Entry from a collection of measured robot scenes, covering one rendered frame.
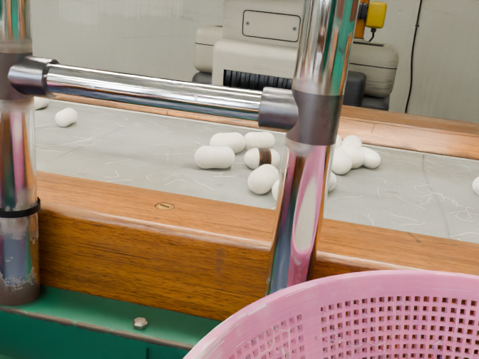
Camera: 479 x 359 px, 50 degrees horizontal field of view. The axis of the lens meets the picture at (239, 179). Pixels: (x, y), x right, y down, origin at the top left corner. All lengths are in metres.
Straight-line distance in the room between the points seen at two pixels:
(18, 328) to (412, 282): 0.21
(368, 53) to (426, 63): 1.18
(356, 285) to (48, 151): 0.33
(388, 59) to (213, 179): 0.95
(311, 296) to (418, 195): 0.26
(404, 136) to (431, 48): 1.87
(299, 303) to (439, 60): 2.31
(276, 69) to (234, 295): 0.81
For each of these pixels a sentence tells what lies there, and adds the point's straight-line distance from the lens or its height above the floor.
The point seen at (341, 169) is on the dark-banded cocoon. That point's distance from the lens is 0.48.
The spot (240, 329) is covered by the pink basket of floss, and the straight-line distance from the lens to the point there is 0.20.
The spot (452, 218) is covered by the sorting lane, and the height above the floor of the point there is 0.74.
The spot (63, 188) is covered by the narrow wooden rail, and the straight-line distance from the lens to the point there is 0.33.
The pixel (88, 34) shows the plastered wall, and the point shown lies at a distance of 2.93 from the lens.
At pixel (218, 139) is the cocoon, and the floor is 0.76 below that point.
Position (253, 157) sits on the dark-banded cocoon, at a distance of 0.46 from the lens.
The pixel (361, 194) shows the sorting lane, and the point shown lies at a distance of 0.45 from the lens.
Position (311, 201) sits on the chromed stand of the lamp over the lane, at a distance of 0.23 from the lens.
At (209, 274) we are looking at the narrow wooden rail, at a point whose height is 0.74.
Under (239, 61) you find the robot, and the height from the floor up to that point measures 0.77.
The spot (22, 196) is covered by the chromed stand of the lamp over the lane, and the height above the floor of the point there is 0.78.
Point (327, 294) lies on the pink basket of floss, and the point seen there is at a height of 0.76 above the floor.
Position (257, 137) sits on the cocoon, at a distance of 0.52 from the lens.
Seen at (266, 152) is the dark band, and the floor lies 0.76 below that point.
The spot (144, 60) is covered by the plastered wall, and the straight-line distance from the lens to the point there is 2.78.
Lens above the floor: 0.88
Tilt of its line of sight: 19 degrees down
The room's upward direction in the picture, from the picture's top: 6 degrees clockwise
